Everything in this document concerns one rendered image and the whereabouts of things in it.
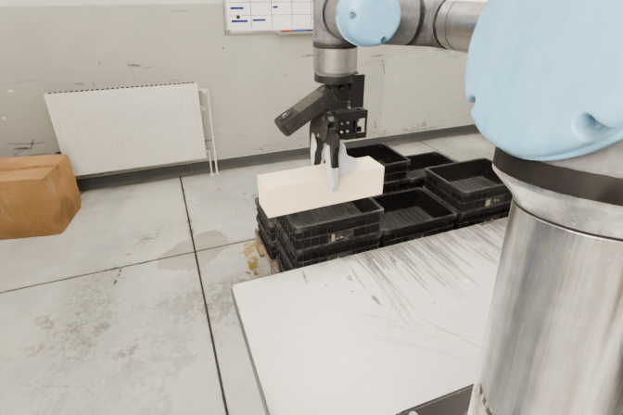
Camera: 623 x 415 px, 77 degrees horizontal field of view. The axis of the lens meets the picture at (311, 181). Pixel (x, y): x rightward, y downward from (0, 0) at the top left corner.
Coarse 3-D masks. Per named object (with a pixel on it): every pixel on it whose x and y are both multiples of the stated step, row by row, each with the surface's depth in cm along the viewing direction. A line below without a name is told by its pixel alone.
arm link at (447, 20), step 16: (432, 0) 54; (448, 0) 51; (464, 0) 48; (480, 0) 46; (432, 16) 53; (448, 16) 50; (464, 16) 47; (416, 32) 54; (432, 32) 54; (448, 32) 51; (464, 32) 47; (448, 48) 54; (464, 48) 49
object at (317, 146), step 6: (312, 138) 75; (318, 138) 74; (312, 144) 76; (318, 144) 74; (324, 144) 76; (312, 150) 76; (318, 150) 75; (312, 156) 77; (318, 156) 76; (312, 162) 77; (318, 162) 77
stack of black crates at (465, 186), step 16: (464, 160) 207; (480, 160) 210; (432, 176) 193; (448, 176) 206; (464, 176) 210; (480, 176) 214; (496, 176) 205; (432, 192) 197; (448, 192) 186; (464, 192) 175; (480, 192) 178; (496, 192) 184; (464, 208) 180; (480, 208) 183; (496, 208) 187; (464, 224) 185
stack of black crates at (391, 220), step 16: (400, 192) 199; (416, 192) 203; (384, 208) 199; (400, 208) 204; (416, 208) 204; (432, 208) 195; (448, 208) 183; (384, 224) 190; (400, 224) 190; (416, 224) 172; (432, 224) 175; (448, 224) 181; (384, 240) 170; (400, 240) 174
